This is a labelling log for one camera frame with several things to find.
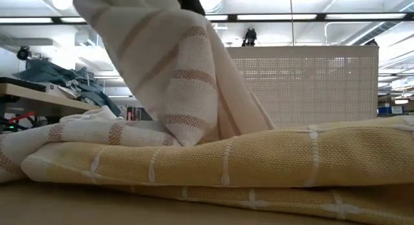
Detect white striped towel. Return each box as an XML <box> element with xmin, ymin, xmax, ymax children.
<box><xmin>0</xmin><ymin>0</ymin><xmax>276</xmax><ymax>184</ymax></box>

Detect yellow checked towel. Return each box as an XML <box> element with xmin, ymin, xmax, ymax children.
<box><xmin>21</xmin><ymin>114</ymin><xmax>414</xmax><ymax>225</ymax></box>

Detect red background stand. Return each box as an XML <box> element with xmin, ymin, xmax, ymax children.
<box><xmin>127</xmin><ymin>105</ymin><xmax>142</xmax><ymax>122</ymax></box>

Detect blue cloth pile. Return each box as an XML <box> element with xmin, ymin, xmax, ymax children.
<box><xmin>12</xmin><ymin>58</ymin><xmax>123</xmax><ymax>118</ymax></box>

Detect white plastic bin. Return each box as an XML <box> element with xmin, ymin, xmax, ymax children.
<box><xmin>226</xmin><ymin>45</ymin><xmax>380</xmax><ymax>129</ymax></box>

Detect white flat box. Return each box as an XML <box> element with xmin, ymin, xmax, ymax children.
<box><xmin>37</xmin><ymin>81</ymin><xmax>77</xmax><ymax>100</ymax></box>

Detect black ceiling spotlight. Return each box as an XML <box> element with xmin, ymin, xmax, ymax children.
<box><xmin>16</xmin><ymin>45</ymin><xmax>32</xmax><ymax>61</ymax></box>

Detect black overhead camera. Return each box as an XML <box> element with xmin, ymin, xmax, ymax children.
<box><xmin>241</xmin><ymin>27</ymin><xmax>258</xmax><ymax>47</ymax></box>

